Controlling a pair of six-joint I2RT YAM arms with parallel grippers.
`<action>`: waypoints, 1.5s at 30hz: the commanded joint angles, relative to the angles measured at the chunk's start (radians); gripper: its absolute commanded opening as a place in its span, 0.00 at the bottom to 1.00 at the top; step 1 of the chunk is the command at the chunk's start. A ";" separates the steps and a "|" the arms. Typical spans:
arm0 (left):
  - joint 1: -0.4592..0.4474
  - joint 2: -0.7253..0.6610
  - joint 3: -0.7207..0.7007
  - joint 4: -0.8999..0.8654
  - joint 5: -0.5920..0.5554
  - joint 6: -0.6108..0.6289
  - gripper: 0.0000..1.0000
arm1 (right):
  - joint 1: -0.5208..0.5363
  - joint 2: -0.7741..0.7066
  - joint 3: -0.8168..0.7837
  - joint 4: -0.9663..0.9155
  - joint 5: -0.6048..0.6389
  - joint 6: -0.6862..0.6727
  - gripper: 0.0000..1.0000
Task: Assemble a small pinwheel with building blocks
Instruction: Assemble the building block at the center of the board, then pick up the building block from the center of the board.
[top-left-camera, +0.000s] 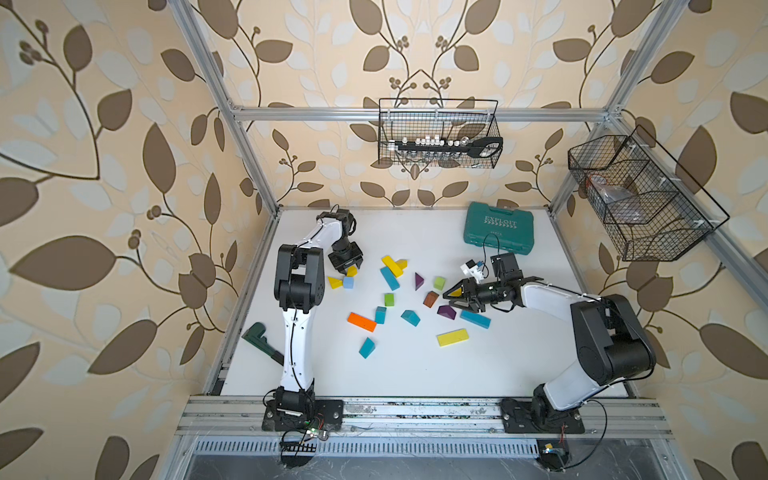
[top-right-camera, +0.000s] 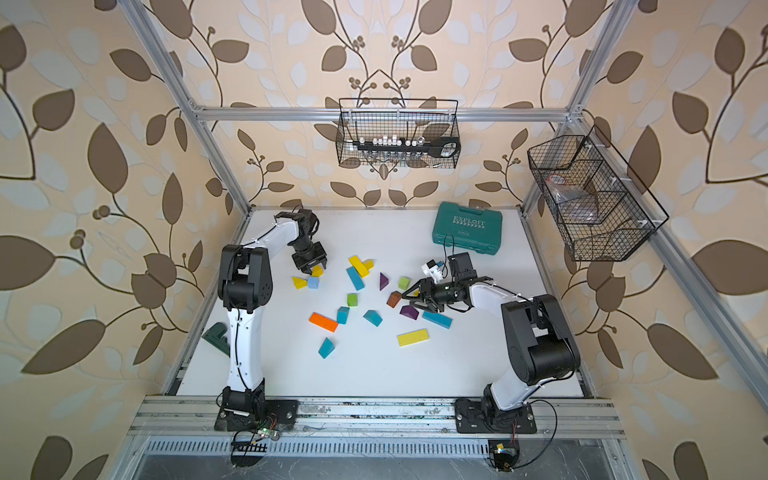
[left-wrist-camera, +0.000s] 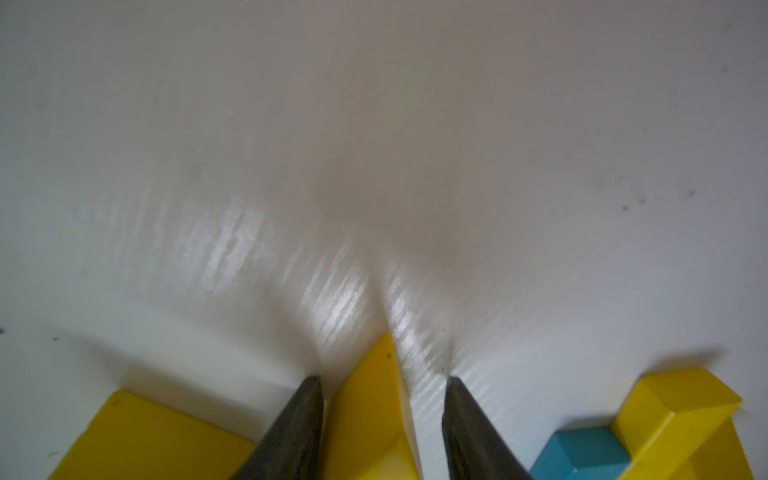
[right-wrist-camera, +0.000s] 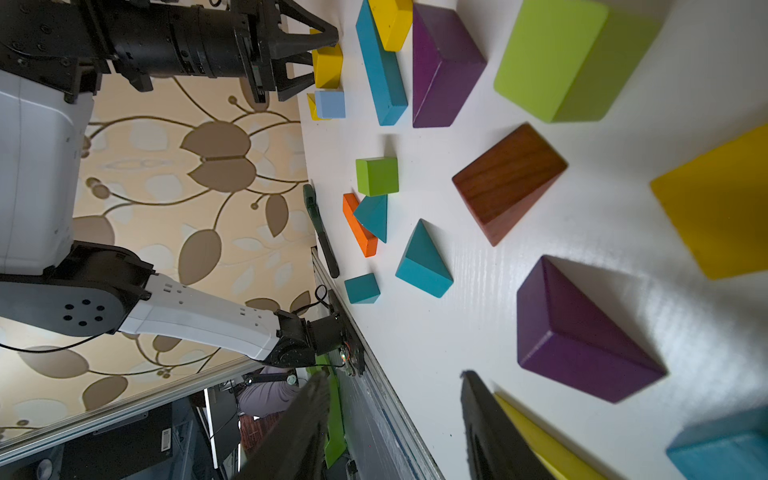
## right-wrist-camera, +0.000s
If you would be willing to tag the orange long block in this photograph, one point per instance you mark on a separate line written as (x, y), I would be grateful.
(367, 242)

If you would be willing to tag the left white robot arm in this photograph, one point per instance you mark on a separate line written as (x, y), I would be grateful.
(81, 258)

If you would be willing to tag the purple triangle block upper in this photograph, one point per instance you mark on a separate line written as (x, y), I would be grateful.
(447, 65)

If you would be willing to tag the light blue cube block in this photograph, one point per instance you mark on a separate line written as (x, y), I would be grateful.
(330, 104)

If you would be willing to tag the long teal block upper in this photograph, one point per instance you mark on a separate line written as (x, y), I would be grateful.
(382, 69)

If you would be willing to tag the light green cube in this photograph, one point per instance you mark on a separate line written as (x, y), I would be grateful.
(568, 61)
(377, 176)

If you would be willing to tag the light green cube centre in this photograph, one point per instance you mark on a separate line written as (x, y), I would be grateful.
(377, 176)

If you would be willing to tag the purple triangle block lower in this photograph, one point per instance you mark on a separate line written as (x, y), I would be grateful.
(564, 336)

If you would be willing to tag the light green cube right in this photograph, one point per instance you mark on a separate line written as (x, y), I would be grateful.
(568, 61)

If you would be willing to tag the brown wooden block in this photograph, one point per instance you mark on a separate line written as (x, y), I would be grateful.
(500, 186)

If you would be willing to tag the teal triangle block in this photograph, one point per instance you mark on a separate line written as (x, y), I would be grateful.
(363, 289)
(422, 265)

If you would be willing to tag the dark green hand tool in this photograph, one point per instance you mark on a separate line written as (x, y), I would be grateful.
(312, 207)

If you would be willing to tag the long teal block right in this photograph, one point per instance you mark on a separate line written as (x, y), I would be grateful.
(733, 447)

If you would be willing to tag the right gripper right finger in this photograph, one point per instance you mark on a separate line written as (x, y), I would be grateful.
(496, 449)

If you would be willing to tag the purple triangle block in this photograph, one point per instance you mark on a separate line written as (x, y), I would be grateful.
(447, 65)
(564, 336)

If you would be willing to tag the long yellow block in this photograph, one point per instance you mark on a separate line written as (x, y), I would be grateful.
(717, 204)
(557, 459)
(393, 20)

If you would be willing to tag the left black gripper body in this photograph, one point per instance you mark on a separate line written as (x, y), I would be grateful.
(255, 22)

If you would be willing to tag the yellow triangle block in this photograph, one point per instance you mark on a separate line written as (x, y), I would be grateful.
(313, 109)
(327, 65)

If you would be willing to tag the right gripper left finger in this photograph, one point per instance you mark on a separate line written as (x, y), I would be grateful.
(294, 448)

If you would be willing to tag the small teal cube block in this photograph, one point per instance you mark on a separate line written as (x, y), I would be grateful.
(372, 214)

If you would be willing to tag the long teal block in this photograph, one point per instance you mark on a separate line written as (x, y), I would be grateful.
(382, 69)
(733, 447)

